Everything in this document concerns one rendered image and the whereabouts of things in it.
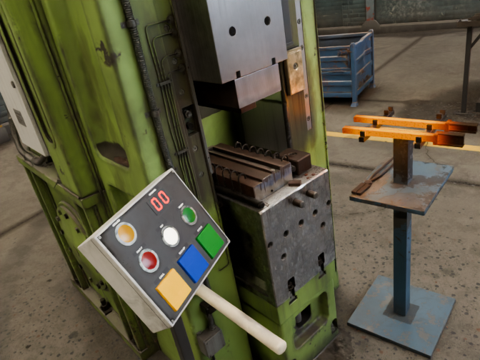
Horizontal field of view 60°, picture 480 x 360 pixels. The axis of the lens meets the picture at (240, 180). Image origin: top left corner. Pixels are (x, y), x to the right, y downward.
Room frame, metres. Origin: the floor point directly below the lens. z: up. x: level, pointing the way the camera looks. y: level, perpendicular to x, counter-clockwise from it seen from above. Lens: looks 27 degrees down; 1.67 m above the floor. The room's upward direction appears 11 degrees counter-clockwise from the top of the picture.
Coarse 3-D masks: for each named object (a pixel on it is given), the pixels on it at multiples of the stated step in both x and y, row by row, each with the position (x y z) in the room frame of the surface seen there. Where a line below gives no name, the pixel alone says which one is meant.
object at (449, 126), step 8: (360, 120) 1.63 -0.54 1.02; (368, 120) 1.60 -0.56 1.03; (384, 120) 1.56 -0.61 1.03; (392, 120) 1.54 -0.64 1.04; (400, 120) 1.52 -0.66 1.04; (408, 120) 1.50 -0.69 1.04; (416, 120) 1.49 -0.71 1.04; (424, 120) 1.47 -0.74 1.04; (448, 120) 1.42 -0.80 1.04; (424, 128) 1.45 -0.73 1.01; (440, 128) 1.41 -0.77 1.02; (448, 128) 1.39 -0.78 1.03; (456, 128) 1.38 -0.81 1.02; (464, 128) 1.36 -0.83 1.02; (472, 128) 1.35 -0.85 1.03
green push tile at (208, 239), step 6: (204, 228) 1.00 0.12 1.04; (210, 228) 1.01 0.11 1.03; (204, 234) 0.98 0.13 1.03; (210, 234) 0.99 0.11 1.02; (216, 234) 1.01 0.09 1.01; (198, 240) 0.96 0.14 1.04; (204, 240) 0.97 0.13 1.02; (210, 240) 0.98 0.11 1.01; (216, 240) 0.99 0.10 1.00; (222, 240) 1.01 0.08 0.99; (204, 246) 0.95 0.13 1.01; (210, 246) 0.96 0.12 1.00; (216, 246) 0.98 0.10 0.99; (210, 252) 0.95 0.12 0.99; (216, 252) 0.96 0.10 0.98
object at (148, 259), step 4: (144, 252) 0.84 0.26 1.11; (148, 252) 0.84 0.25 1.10; (144, 256) 0.83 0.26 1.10; (148, 256) 0.83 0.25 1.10; (152, 256) 0.84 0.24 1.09; (144, 260) 0.82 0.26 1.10; (148, 260) 0.83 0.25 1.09; (152, 260) 0.83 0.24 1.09; (156, 260) 0.84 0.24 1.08; (144, 264) 0.81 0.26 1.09; (148, 264) 0.82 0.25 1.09; (152, 264) 0.82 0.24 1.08; (148, 268) 0.81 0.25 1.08; (152, 268) 0.82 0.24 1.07
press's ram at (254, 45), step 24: (192, 0) 1.32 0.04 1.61; (216, 0) 1.29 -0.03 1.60; (240, 0) 1.35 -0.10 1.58; (264, 0) 1.41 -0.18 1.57; (192, 24) 1.34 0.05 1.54; (216, 24) 1.28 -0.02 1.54; (240, 24) 1.34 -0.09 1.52; (264, 24) 1.40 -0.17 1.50; (192, 48) 1.36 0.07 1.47; (216, 48) 1.27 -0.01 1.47; (240, 48) 1.33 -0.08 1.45; (264, 48) 1.39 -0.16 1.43; (192, 72) 1.39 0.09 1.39; (216, 72) 1.28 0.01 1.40; (240, 72) 1.32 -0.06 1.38
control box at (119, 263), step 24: (144, 192) 0.98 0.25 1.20; (168, 192) 1.02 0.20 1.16; (120, 216) 0.88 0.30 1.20; (144, 216) 0.92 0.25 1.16; (168, 216) 0.96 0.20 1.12; (96, 240) 0.80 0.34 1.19; (120, 240) 0.83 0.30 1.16; (144, 240) 0.87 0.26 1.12; (192, 240) 0.95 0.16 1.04; (96, 264) 0.81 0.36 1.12; (120, 264) 0.78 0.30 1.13; (168, 264) 0.85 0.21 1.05; (120, 288) 0.79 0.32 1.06; (144, 288) 0.77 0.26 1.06; (192, 288) 0.84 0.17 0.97; (144, 312) 0.77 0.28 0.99; (168, 312) 0.76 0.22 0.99
